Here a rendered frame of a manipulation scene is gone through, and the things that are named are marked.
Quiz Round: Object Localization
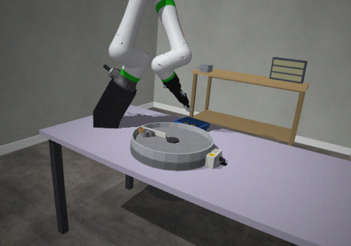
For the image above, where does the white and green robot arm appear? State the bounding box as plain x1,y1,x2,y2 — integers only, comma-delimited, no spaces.
103,0,192,92

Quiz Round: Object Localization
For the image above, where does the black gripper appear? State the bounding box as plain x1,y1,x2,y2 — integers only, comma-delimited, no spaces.
169,82,192,112

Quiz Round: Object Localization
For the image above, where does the grey round turning table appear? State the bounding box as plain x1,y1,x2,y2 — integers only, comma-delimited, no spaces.
130,122,228,171

